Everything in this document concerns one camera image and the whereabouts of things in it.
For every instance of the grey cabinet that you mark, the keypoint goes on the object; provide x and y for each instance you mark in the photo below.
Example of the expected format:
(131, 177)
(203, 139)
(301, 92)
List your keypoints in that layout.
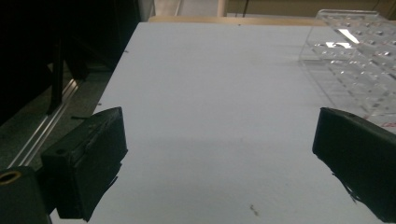
(146, 9)

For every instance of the light wooden furniture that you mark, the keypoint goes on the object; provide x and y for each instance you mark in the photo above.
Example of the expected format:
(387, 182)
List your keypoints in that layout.
(311, 7)

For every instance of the metal floor rail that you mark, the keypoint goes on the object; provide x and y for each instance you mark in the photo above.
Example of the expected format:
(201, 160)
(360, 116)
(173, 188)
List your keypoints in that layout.
(46, 124)

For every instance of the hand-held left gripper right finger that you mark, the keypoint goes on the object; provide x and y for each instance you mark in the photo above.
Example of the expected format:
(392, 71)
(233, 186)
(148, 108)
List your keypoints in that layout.
(358, 155)

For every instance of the black metal stand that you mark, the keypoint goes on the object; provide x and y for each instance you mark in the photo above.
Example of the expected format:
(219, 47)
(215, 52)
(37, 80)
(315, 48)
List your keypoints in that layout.
(57, 81)

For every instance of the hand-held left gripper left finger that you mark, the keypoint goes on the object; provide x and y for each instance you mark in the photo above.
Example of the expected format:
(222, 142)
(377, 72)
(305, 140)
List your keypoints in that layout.
(90, 161)

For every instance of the clear acrylic test tube rack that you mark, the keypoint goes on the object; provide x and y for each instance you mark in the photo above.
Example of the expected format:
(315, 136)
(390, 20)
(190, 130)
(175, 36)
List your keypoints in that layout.
(358, 62)

